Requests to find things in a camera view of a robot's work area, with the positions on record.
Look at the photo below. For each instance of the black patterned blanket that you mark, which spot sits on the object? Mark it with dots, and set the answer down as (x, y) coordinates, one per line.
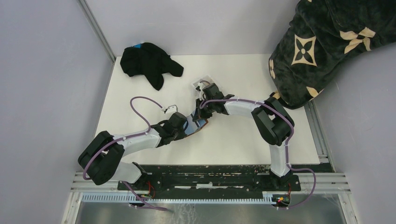
(322, 35)

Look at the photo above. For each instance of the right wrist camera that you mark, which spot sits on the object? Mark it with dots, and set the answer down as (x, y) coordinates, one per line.
(198, 86)

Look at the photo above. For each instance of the aluminium rail frame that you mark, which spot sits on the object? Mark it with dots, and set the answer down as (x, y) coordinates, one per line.
(304, 147)

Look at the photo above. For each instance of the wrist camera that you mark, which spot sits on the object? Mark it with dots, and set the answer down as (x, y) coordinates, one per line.
(198, 86)
(171, 109)

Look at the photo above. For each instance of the black cloth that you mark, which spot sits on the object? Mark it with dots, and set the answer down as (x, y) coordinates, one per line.
(151, 61)

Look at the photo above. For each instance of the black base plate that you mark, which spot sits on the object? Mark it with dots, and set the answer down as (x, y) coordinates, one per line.
(220, 181)

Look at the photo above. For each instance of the brown leather card holder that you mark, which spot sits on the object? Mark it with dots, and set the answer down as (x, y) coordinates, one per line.
(194, 126)

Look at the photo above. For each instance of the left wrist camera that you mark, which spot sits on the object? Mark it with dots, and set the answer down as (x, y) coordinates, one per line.
(171, 109)

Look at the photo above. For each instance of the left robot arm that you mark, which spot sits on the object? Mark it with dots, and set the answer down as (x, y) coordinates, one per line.
(101, 160)

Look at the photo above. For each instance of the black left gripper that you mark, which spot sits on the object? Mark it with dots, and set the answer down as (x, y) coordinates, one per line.
(181, 135)

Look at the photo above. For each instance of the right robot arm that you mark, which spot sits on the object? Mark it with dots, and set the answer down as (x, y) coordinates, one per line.
(274, 124)

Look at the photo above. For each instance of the clear acrylic card box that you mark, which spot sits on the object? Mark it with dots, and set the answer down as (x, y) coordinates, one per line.
(205, 84)

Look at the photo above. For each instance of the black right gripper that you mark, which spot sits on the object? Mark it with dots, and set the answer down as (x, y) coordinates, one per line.
(199, 114)

